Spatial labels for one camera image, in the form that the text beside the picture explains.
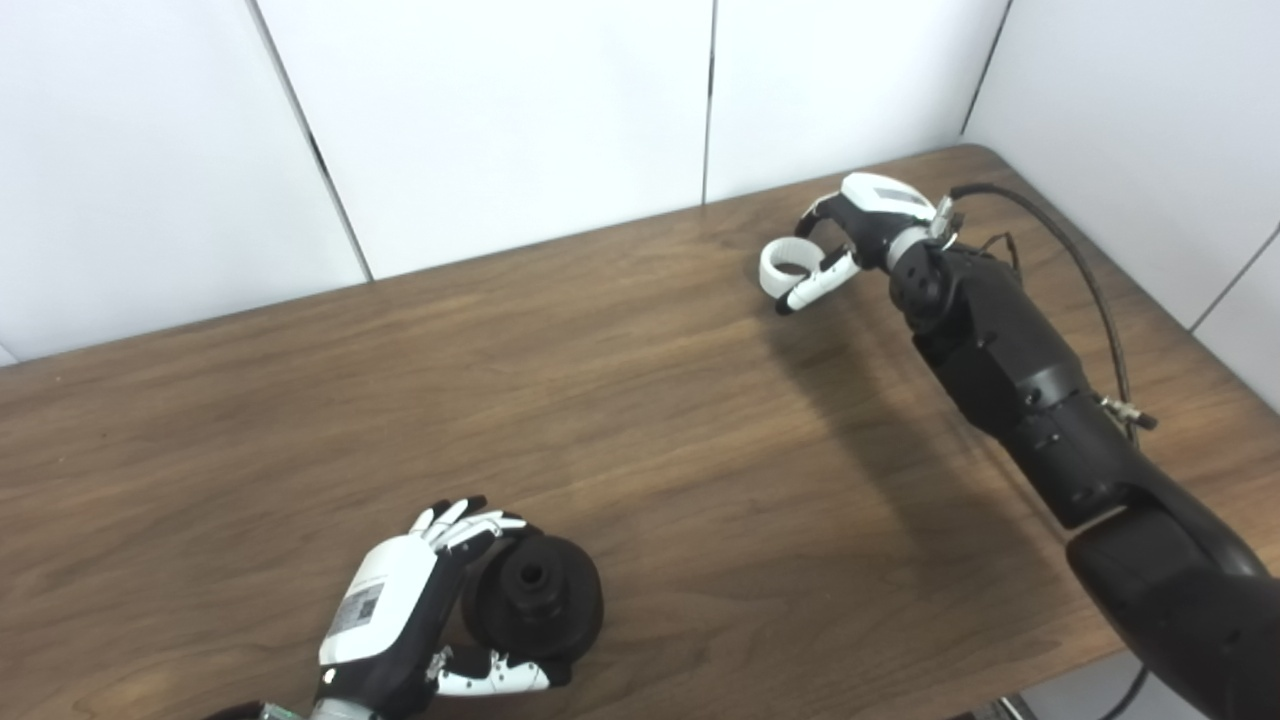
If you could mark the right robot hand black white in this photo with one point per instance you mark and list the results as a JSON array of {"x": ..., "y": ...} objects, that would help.
[{"x": 875, "y": 215}]

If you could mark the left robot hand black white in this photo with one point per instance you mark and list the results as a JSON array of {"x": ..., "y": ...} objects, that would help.
[{"x": 385, "y": 600}]

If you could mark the round black plastic part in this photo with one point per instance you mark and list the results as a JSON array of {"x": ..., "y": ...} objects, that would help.
[{"x": 530, "y": 610}]

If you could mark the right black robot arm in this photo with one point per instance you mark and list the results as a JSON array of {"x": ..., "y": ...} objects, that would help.
[{"x": 1000, "y": 340}]

